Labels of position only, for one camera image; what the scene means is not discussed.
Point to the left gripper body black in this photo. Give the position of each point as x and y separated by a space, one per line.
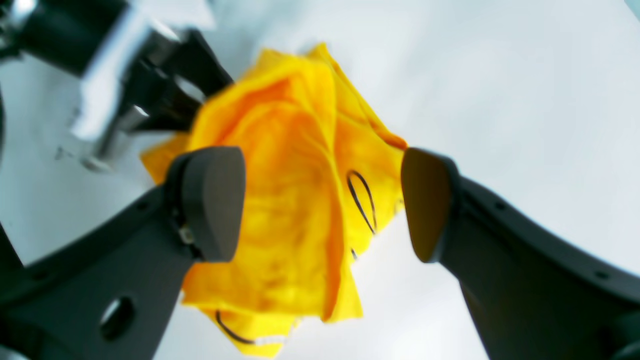
153 100

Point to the orange t-shirt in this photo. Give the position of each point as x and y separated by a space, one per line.
323 178

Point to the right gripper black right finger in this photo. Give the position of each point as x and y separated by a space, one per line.
530 294

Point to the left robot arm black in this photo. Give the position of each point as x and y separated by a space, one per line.
63 33

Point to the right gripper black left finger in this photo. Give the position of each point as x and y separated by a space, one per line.
110 294

